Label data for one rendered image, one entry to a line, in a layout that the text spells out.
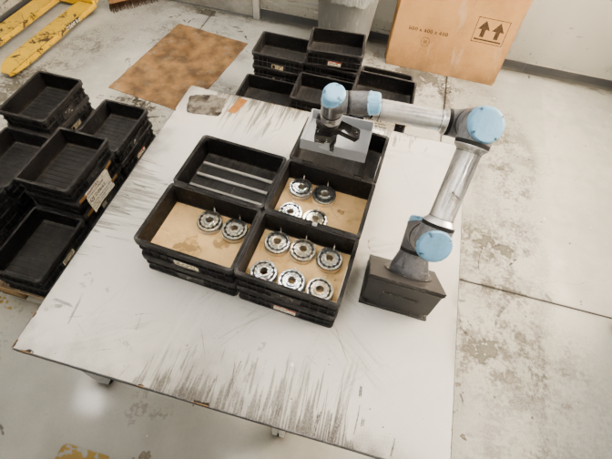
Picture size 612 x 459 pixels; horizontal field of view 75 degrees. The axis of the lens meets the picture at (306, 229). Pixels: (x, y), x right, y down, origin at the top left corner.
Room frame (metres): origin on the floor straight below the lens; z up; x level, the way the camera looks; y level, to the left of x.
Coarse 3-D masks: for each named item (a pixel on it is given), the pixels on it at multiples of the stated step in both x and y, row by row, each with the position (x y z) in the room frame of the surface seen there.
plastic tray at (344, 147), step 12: (312, 108) 1.38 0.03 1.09; (312, 120) 1.36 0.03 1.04; (348, 120) 1.35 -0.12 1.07; (360, 120) 1.35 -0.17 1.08; (312, 132) 1.28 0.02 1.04; (360, 132) 1.32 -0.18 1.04; (300, 144) 1.19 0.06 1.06; (312, 144) 1.18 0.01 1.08; (336, 144) 1.23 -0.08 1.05; (348, 144) 1.24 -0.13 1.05; (360, 144) 1.24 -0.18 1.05; (336, 156) 1.16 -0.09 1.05; (348, 156) 1.15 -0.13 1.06; (360, 156) 1.15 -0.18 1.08
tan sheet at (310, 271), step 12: (264, 252) 0.80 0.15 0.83; (288, 252) 0.81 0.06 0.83; (252, 264) 0.74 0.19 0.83; (276, 264) 0.75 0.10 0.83; (288, 264) 0.76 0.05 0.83; (300, 264) 0.77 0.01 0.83; (312, 264) 0.77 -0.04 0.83; (312, 276) 0.72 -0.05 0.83; (336, 276) 0.73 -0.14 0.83; (336, 288) 0.68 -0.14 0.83; (336, 300) 0.63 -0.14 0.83
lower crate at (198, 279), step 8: (144, 256) 0.73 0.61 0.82; (152, 264) 0.74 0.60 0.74; (160, 264) 0.73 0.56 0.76; (168, 264) 0.70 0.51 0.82; (168, 272) 0.72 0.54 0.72; (176, 272) 0.71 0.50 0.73; (184, 272) 0.71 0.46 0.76; (192, 272) 0.68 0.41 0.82; (192, 280) 0.69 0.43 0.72; (200, 280) 0.68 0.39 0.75; (208, 280) 0.68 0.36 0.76; (216, 280) 0.66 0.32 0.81; (216, 288) 0.68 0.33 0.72; (224, 288) 0.67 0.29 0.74; (232, 288) 0.66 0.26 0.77
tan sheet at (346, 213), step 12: (288, 180) 1.19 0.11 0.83; (288, 192) 1.12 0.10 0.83; (336, 192) 1.15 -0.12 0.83; (300, 204) 1.06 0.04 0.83; (312, 204) 1.07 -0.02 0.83; (336, 204) 1.08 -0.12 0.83; (348, 204) 1.09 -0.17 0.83; (360, 204) 1.10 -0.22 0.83; (336, 216) 1.02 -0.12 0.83; (348, 216) 1.03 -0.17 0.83; (360, 216) 1.04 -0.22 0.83; (336, 228) 0.96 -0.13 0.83; (348, 228) 0.97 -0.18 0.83
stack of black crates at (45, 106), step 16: (32, 80) 1.95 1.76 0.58; (48, 80) 2.02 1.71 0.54; (64, 80) 2.00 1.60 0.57; (80, 80) 1.99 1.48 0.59; (16, 96) 1.81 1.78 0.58; (32, 96) 1.90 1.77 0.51; (48, 96) 1.94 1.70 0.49; (64, 96) 1.95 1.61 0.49; (80, 96) 1.94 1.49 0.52; (0, 112) 1.64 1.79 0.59; (16, 112) 1.75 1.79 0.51; (32, 112) 1.78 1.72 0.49; (48, 112) 1.79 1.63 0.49; (64, 112) 1.77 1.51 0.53; (80, 112) 1.88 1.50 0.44; (32, 128) 1.63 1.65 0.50; (48, 128) 1.62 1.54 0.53
